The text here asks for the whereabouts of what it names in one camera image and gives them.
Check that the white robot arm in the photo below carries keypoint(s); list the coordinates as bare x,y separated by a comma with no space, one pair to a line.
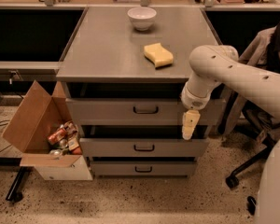
213,65

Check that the grey top drawer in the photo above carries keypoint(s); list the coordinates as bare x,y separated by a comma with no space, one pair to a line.
126,111

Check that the brown cardboard box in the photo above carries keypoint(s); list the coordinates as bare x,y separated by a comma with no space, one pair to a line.
39,115

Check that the silver can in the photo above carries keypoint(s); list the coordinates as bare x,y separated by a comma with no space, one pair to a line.
63,143

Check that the red soda can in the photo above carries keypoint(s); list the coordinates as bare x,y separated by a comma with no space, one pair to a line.
57,136

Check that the white ceramic bowl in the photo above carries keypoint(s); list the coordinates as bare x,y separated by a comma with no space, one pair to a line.
142,18

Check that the grey bottom drawer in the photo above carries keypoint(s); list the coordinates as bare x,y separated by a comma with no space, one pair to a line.
144,168

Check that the grey jacket on chair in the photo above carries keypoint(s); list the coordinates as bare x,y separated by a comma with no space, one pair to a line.
254,55

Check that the long grey workbench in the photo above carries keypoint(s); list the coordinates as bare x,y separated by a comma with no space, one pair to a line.
21,67

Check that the yellow sponge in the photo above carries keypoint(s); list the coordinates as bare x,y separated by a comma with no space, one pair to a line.
157,54

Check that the grey middle drawer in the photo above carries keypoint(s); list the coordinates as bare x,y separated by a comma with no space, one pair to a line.
107,147

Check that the black table leg foot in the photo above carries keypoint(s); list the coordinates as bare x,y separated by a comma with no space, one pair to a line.
14,194

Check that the grey drawer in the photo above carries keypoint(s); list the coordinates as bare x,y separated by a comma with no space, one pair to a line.
144,168
107,147
126,111

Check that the black office chair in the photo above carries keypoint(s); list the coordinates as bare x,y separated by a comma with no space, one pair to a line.
256,131

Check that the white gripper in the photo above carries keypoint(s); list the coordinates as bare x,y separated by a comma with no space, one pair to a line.
192,101

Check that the grey drawer cabinet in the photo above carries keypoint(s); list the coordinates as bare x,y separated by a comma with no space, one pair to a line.
123,91

